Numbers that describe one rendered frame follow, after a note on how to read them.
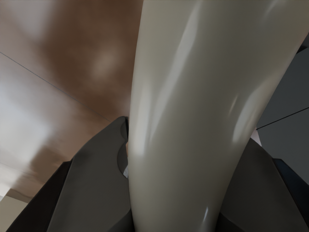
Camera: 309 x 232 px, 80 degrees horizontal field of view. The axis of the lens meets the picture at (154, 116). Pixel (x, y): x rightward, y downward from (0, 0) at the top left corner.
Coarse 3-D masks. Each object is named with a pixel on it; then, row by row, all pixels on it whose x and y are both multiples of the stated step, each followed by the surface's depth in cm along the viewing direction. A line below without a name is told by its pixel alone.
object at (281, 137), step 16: (304, 64) 102; (288, 80) 104; (304, 80) 97; (272, 96) 107; (288, 96) 99; (304, 96) 92; (272, 112) 101; (288, 112) 94; (304, 112) 87; (272, 128) 95; (288, 128) 89; (304, 128) 83; (272, 144) 91; (288, 144) 85; (304, 144) 80; (288, 160) 81; (304, 160) 76; (304, 176) 73
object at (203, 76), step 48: (144, 0) 3; (192, 0) 2; (240, 0) 2; (288, 0) 2; (144, 48) 3; (192, 48) 3; (240, 48) 3; (288, 48) 3; (144, 96) 4; (192, 96) 3; (240, 96) 3; (144, 144) 4; (192, 144) 3; (240, 144) 4; (144, 192) 5; (192, 192) 4
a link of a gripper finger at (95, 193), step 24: (120, 120) 11; (96, 144) 9; (120, 144) 9; (72, 168) 8; (96, 168) 8; (120, 168) 9; (72, 192) 7; (96, 192) 7; (120, 192) 7; (72, 216) 6; (96, 216) 6; (120, 216) 6
